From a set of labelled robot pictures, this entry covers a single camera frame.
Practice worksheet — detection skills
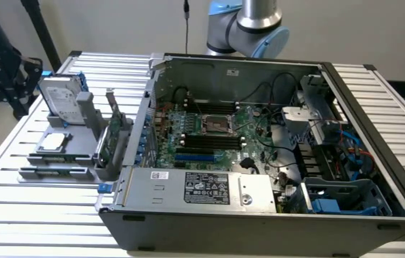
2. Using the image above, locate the green RAM stick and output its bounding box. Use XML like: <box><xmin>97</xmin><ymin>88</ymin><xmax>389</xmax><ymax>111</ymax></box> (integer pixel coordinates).
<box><xmin>43</xmin><ymin>156</ymin><xmax>81</xmax><ymax>164</ymax></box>
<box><xmin>20</xmin><ymin>167</ymin><xmax>89</xmax><ymax>176</ymax></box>

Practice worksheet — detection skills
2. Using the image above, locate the blue expansion slot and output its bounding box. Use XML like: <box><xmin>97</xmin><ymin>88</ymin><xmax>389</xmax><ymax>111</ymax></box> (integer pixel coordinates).
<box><xmin>176</xmin><ymin>153</ymin><xmax>214</xmax><ymax>161</ymax></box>

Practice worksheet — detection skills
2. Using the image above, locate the black expansion slot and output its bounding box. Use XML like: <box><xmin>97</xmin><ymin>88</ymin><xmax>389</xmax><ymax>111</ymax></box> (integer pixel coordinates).
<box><xmin>173</xmin><ymin>161</ymin><xmax>214</xmax><ymax>169</ymax></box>

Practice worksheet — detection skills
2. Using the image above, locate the silver hard disk drive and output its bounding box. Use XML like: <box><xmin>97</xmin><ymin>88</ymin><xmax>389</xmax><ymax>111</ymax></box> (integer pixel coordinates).
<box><xmin>39</xmin><ymin>75</ymin><xmax>85</xmax><ymax>126</ymax></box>

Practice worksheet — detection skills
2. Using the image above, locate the black tripod pole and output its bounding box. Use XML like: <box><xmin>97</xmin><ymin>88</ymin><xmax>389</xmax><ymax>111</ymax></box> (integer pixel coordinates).
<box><xmin>20</xmin><ymin>0</ymin><xmax>63</xmax><ymax>73</ymax></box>

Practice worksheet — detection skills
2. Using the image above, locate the silver CPU chip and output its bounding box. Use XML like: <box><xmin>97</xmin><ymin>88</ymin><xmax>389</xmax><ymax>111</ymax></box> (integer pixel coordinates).
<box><xmin>41</xmin><ymin>133</ymin><xmax>69</xmax><ymax>152</ymax></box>

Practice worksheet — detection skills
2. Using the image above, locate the grey printed parts rack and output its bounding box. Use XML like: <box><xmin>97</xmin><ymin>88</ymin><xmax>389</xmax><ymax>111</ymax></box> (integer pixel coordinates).
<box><xmin>17</xmin><ymin>91</ymin><xmax>136</xmax><ymax>186</ymax></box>

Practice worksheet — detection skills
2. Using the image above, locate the green graphics card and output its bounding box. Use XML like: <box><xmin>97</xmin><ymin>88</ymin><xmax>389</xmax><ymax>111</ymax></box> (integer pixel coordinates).
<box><xmin>93</xmin><ymin>91</ymin><xmax>125</xmax><ymax>168</ymax></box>

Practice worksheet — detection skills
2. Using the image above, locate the green motherboard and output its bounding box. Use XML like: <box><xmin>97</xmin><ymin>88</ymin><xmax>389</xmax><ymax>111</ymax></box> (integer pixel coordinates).
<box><xmin>153</xmin><ymin>101</ymin><xmax>298</xmax><ymax>189</ymax></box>

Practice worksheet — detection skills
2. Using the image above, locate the CPU socket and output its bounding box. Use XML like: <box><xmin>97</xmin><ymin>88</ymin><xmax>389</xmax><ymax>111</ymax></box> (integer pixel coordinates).
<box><xmin>201</xmin><ymin>113</ymin><xmax>234</xmax><ymax>135</ymax></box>

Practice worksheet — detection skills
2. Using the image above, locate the grey power supply unit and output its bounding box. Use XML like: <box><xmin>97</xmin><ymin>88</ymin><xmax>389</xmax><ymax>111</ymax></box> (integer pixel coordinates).
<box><xmin>112</xmin><ymin>167</ymin><xmax>278</xmax><ymax>213</ymax></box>

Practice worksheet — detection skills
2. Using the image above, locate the grey metal drive cage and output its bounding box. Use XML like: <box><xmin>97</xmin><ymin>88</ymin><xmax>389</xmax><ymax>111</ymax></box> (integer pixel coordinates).
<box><xmin>296</xmin><ymin>74</ymin><xmax>350</xmax><ymax>145</ymax></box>

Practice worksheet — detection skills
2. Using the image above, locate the open black PC case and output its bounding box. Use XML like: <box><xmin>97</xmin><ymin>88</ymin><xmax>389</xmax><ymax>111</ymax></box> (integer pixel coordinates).
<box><xmin>96</xmin><ymin>52</ymin><xmax>405</xmax><ymax>252</ymax></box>

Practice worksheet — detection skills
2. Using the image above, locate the grey and blue disk bay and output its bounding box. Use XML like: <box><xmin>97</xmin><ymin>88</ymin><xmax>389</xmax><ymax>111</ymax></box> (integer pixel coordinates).
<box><xmin>300</xmin><ymin>176</ymin><xmax>393</xmax><ymax>217</ymax></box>

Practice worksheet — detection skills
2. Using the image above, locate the short black looped wire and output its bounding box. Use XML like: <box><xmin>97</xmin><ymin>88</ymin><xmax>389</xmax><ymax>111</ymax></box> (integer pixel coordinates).
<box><xmin>172</xmin><ymin>85</ymin><xmax>190</xmax><ymax>102</ymax></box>

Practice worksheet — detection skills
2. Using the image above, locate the hanging black cable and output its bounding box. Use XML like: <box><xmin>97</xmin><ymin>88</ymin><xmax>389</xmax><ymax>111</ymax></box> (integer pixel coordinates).
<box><xmin>182</xmin><ymin>0</ymin><xmax>192</xmax><ymax>54</ymax></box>

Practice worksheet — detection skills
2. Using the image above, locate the long black looped wire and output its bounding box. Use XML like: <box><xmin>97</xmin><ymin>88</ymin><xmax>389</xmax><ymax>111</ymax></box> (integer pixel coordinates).
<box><xmin>269</xmin><ymin>71</ymin><xmax>304</xmax><ymax>106</ymax></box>

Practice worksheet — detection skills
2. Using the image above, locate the blue wire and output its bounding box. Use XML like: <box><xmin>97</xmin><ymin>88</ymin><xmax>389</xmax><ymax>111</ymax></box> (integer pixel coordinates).
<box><xmin>337</xmin><ymin>128</ymin><xmax>364</xmax><ymax>180</ymax></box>

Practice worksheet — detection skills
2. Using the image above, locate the red wire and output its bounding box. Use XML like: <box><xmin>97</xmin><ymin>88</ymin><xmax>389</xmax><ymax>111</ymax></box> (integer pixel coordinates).
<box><xmin>348</xmin><ymin>149</ymin><xmax>376</xmax><ymax>169</ymax></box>

